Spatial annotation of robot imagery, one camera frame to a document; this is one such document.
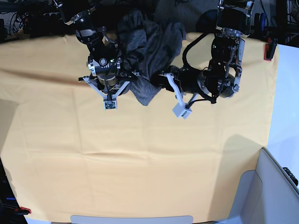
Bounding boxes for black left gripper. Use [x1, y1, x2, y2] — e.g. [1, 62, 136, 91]
[150, 66, 210, 99]

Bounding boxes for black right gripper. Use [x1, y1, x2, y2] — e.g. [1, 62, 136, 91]
[78, 70, 141, 100]

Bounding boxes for grey long-sleeve shirt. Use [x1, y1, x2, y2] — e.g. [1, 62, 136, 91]
[117, 9, 186, 106]

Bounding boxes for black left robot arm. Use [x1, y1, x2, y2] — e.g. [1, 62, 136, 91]
[150, 0, 254, 104]

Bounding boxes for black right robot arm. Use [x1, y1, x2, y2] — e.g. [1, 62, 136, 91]
[54, 0, 137, 104]

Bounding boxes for dark round chair base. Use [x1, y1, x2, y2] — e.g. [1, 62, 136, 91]
[196, 9, 220, 34]

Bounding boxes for yellow table cloth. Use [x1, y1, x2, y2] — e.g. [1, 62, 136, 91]
[0, 35, 279, 222]

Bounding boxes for red black clamp right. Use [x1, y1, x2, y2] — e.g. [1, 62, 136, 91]
[264, 37, 278, 61]

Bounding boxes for red black clamp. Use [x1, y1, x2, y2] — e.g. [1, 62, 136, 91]
[264, 37, 278, 61]
[13, 207, 31, 216]

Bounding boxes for grey plate at front edge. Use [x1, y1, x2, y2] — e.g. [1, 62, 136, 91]
[70, 215, 193, 224]

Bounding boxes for white storage bin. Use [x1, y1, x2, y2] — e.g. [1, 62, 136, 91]
[227, 148, 299, 224]

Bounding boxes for red black clamp left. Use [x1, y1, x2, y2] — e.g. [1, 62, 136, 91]
[13, 207, 31, 216]

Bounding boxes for black remote control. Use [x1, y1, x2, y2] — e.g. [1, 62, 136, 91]
[283, 167, 299, 187]

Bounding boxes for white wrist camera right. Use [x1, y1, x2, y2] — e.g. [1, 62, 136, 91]
[104, 99, 117, 110]

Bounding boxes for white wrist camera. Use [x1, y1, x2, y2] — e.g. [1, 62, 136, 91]
[104, 99, 117, 110]
[172, 103, 192, 119]

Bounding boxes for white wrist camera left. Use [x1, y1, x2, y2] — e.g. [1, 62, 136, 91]
[172, 103, 192, 119]

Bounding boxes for blue clamp handle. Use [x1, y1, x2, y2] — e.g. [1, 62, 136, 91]
[259, 13, 267, 32]

